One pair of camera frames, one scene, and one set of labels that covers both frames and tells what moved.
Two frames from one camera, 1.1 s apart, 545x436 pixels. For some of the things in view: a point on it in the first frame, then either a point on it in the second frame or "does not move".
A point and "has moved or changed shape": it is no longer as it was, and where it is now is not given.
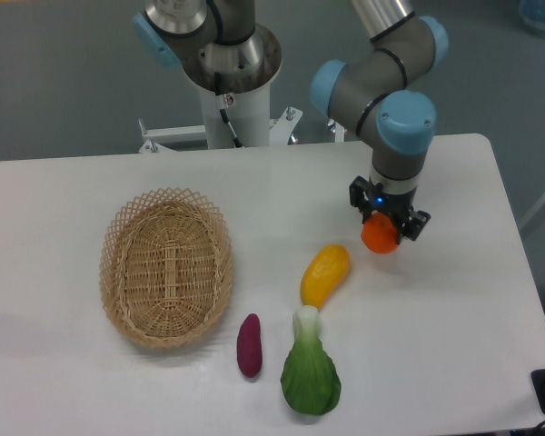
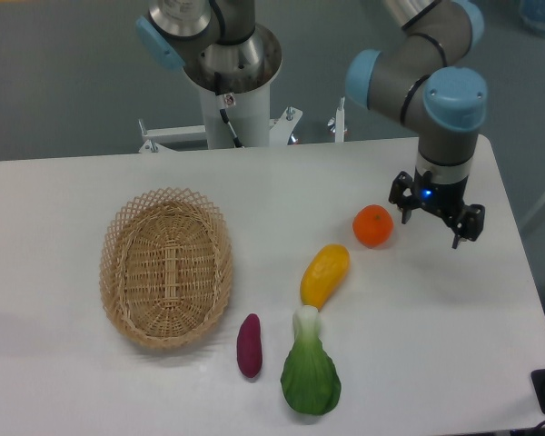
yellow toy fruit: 324,272 does not move
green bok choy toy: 310,381 does not move
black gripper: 395,205 to 448,200
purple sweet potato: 250,346 does not move
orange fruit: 379,234 has moved or changed shape
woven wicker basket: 165,268 does not move
